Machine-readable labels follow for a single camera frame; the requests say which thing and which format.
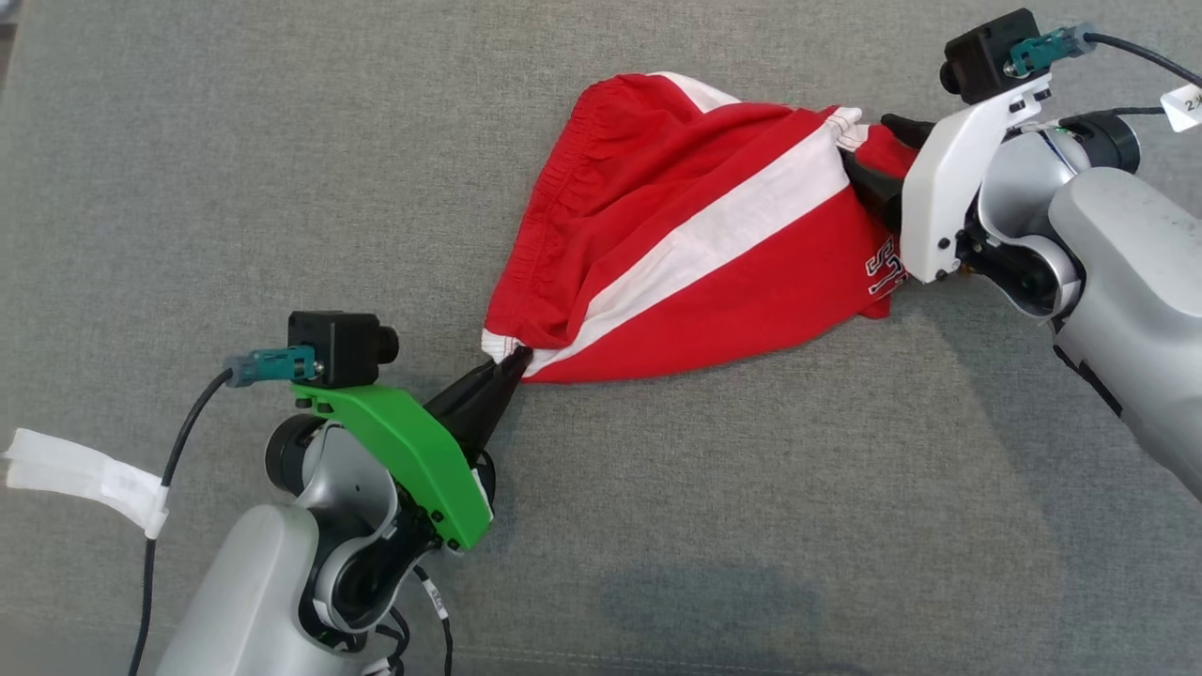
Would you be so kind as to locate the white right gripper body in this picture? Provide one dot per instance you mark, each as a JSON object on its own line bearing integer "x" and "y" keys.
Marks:
{"x": 939, "y": 197}

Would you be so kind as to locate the red white basketball shorts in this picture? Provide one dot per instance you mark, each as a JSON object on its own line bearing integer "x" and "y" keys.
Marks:
{"x": 657, "y": 188}

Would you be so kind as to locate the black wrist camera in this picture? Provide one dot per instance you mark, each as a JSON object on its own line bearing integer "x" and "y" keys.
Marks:
{"x": 338, "y": 347}
{"x": 981, "y": 56}

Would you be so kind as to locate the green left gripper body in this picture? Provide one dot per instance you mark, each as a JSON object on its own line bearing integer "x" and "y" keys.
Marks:
{"x": 423, "y": 460}

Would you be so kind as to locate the white tape flag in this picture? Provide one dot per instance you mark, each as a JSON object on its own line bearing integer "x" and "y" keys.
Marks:
{"x": 84, "y": 474}

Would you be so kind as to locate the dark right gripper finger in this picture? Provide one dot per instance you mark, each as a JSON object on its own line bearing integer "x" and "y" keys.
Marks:
{"x": 878, "y": 192}
{"x": 909, "y": 130}

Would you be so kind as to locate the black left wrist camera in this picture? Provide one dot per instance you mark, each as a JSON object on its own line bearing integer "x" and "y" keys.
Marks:
{"x": 338, "y": 347}

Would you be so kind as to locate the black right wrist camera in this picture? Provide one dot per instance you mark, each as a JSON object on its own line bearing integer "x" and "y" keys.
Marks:
{"x": 981, "y": 56}

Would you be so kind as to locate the grey fabric sofa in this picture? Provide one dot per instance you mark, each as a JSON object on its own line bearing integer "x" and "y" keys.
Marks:
{"x": 657, "y": 516}

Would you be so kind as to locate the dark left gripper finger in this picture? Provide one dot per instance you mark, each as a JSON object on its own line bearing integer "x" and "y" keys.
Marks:
{"x": 470, "y": 399}
{"x": 488, "y": 422}

